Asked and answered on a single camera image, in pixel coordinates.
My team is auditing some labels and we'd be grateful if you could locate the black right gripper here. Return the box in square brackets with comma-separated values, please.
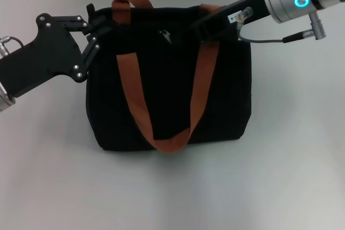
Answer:
[189, 0, 272, 44]

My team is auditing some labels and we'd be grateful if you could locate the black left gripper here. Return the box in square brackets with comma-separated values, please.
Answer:
[0, 13, 112, 99]

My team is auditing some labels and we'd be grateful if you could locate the silver metal zipper pull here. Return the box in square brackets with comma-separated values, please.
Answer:
[158, 28, 173, 45]

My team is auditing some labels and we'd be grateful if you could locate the black food bag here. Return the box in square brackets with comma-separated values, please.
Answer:
[85, 0, 253, 154]

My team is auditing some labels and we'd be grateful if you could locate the right gripper cable with connectors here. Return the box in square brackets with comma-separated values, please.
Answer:
[234, 6, 327, 45]

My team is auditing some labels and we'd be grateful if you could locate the left gripper cable with connector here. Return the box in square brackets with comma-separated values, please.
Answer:
[0, 35, 25, 58]

